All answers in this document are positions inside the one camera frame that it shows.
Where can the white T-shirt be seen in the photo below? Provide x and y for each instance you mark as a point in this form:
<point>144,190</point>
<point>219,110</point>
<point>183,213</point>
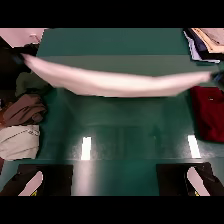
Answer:
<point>113,83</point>

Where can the brown garment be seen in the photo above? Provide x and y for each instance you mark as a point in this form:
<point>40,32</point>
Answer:
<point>25,111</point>

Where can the pale green garment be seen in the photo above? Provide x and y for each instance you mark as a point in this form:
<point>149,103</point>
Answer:
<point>28,83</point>

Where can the red garment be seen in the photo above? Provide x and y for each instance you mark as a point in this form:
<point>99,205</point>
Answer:
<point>210,113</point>

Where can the cream garment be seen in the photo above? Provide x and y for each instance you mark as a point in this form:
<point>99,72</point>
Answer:
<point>18,141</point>

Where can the dark blue garment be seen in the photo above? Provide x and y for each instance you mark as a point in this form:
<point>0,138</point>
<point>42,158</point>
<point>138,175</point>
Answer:
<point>197,43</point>

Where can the beige garment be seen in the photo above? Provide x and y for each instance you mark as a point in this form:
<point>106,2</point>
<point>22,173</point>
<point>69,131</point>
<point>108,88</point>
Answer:
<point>213,41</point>

